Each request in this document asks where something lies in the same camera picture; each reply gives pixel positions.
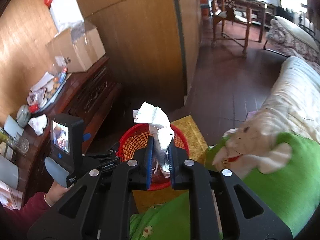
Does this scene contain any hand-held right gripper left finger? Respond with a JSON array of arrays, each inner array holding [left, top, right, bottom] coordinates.
[[27, 136, 155, 240]]

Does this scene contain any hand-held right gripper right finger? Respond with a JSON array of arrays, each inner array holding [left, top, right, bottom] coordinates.
[[167, 142, 293, 240]]

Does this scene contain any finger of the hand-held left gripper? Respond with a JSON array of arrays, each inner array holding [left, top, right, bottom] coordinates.
[[84, 141, 122, 161]]

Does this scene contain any red snack packet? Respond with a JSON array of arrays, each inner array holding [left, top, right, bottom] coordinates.
[[149, 124, 175, 178]]

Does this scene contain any red plastic basket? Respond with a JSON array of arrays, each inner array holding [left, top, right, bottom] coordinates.
[[116, 123, 189, 190]]

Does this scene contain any person's left forearm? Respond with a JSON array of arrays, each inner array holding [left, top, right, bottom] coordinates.
[[0, 191, 52, 232]]

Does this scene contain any person's left hand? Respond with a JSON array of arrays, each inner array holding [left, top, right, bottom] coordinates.
[[46, 179, 75, 207]]

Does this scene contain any white paper napkin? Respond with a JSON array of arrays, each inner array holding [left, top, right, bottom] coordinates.
[[28, 114, 48, 136]]

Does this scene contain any yellow floor mat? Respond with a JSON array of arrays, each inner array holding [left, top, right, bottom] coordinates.
[[131, 115, 209, 214]]

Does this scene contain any clear drinking glass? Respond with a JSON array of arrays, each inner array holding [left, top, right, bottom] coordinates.
[[12, 136, 30, 155]]

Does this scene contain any ceramic teapot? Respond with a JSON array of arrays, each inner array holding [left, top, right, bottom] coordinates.
[[16, 104, 32, 128]]

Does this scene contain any tray of snacks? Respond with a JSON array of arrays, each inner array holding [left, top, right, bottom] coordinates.
[[26, 66, 70, 112]]

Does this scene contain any carved wooden sideboard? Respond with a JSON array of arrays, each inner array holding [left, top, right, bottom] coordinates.
[[21, 56, 123, 205]]

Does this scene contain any cardboard box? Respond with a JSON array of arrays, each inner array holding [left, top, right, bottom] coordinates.
[[47, 21, 107, 74]]

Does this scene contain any wooden cabinet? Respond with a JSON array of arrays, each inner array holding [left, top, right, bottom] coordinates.
[[71, 0, 203, 114]]

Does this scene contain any printed blanket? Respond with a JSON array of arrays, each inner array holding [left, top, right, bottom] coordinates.
[[129, 56, 320, 240]]

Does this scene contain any wooden chair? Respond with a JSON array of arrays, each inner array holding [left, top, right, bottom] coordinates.
[[211, 0, 252, 57]]

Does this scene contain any brown floral quilt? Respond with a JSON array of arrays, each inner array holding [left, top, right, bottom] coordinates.
[[266, 19, 320, 65]]

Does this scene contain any wooden table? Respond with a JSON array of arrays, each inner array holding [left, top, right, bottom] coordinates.
[[225, 0, 267, 43]]

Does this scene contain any white pillow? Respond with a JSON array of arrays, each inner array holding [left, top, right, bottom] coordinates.
[[274, 16, 316, 48]]

